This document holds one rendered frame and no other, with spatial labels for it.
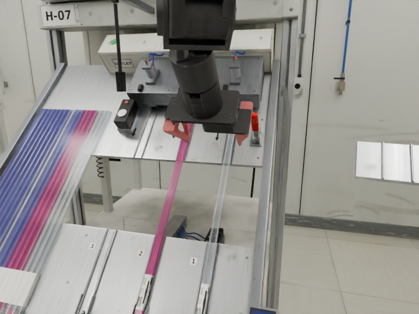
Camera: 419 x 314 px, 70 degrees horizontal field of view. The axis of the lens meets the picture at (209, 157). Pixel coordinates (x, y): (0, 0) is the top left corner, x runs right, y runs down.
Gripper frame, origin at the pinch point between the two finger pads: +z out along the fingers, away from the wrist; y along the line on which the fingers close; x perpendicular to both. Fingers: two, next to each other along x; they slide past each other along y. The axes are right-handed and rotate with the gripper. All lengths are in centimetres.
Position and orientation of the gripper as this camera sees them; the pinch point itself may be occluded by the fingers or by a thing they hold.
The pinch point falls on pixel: (213, 138)
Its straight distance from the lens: 54.2
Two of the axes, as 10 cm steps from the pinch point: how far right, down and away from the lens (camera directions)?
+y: -9.7, -0.8, 2.3
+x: -1.8, 8.5, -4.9
